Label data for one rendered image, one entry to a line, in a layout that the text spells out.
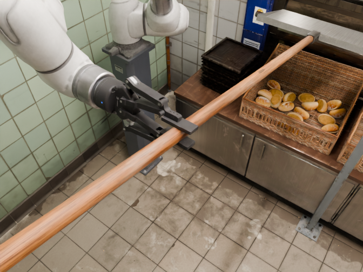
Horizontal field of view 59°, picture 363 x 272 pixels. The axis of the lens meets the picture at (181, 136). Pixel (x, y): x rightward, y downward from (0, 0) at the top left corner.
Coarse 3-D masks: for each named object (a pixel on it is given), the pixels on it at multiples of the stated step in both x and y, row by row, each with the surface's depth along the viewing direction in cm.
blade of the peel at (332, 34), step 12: (276, 12) 163; (288, 12) 167; (276, 24) 142; (288, 24) 139; (300, 24) 151; (312, 24) 154; (324, 24) 158; (324, 36) 133; (336, 36) 143; (348, 36) 146; (360, 36) 149; (348, 48) 130; (360, 48) 127
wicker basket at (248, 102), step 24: (288, 48) 198; (312, 72) 197; (336, 72) 189; (360, 72) 182; (336, 96) 195; (264, 120) 185; (288, 120) 175; (312, 120) 191; (336, 120) 191; (312, 144) 175
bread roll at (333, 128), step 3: (324, 126) 181; (327, 126) 180; (330, 126) 179; (333, 126) 179; (336, 126) 179; (321, 129) 182; (324, 129) 180; (327, 129) 179; (330, 129) 179; (333, 129) 179; (336, 129) 179; (330, 132) 179; (333, 132) 179; (336, 132) 180
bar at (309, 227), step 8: (256, 16) 162; (360, 144) 145; (352, 152) 152; (360, 152) 147; (352, 160) 153; (344, 168) 159; (352, 168) 156; (344, 176) 162; (336, 184) 168; (328, 192) 175; (336, 192) 172; (328, 200) 179; (320, 208) 187; (304, 216) 212; (312, 216) 196; (320, 216) 191; (304, 224) 209; (312, 224) 200; (320, 224) 209; (304, 232) 205; (312, 232) 205
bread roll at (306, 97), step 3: (303, 93) 199; (306, 93) 198; (309, 93) 199; (300, 96) 199; (303, 96) 198; (306, 96) 198; (309, 96) 198; (312, 96) 198; (300, 99) 199; (303, 99) 199; (306, 99) 198; (309, 99) 198; (312, 99) 198
